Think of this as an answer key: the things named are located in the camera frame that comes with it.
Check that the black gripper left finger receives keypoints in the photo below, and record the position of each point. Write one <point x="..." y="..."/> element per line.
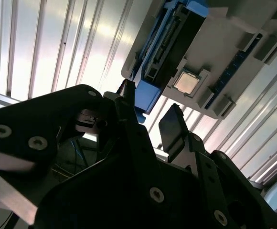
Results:
<point x="33" y="119"/>

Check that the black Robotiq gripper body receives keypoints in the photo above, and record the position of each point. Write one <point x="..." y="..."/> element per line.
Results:
<point x="119" y="202"/>

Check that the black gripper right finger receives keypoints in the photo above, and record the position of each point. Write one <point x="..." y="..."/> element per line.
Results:
<point x="174" y="131"/>

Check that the hard disk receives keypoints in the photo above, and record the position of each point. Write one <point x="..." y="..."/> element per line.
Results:
<point x="172" y="43"/>

